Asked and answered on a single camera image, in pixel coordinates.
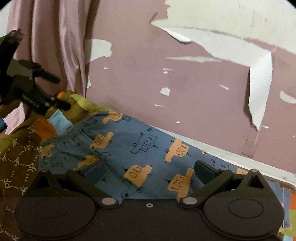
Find blue patterned child pants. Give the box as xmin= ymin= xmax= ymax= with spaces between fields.
xmin=39 ymin=110 xmax=292 ymax=230

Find colourful patchwork bedsheet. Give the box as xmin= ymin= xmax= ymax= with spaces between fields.
xmin=1 ymin=91 xmax=295 ymax=240

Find pink satin curtain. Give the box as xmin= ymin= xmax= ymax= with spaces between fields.
xmin=7 ymin=1 xmax=99 ymax=95

